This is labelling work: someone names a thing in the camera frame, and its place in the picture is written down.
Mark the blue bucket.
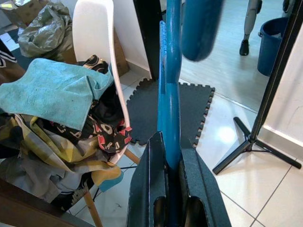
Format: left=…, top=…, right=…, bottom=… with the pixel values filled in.
left=257, top=17, right=291, bottom=77

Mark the black clothes rack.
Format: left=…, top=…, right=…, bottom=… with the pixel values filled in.
left=212, top=0, right=303, bottom=175

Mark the brown cardboard box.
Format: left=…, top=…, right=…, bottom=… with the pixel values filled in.
left=60, top=29, right=130, bottom=78
left=0, top=0, right=52, bottom=26

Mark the blue plastic clothes hanger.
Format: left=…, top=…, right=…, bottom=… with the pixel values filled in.
left=157, top=0, right=223, bottom=172

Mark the silver humanoid robot leg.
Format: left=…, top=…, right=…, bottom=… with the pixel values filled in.
left=239, top=0, right=264, bottom=56

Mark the black white striped garment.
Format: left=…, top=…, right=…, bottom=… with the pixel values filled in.
left=0, top=35, right=18, bottom=69

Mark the white plastic chair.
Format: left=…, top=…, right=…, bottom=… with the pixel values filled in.
left=71, top=0, right=141, bottom=227

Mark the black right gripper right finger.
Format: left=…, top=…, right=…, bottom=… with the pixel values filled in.
left=178, top=148, right=232, bottom=227

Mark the black foam puzzle mat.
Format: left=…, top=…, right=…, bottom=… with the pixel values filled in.
left=126, top=79, right=216, bottom=148

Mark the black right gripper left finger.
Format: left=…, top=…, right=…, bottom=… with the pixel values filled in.
left=126, top=131, right=170, bottom=227

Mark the black pillar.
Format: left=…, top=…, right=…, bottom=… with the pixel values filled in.
left=133, top=0, right=168, bottom=81

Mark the black red patterned garment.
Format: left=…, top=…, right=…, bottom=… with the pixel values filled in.
left=42, top=54, right=133, bottom=154

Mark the teal cloth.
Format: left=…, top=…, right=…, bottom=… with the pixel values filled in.
left=0, top=58, right=114, bottom=132

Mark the grey plastic bag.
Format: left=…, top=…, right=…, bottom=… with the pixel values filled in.
left=18, top=2, right=73, bottom=60

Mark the yellow grey plaid garment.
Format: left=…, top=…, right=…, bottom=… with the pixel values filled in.
left=0, top=113, right=124, bottom=204

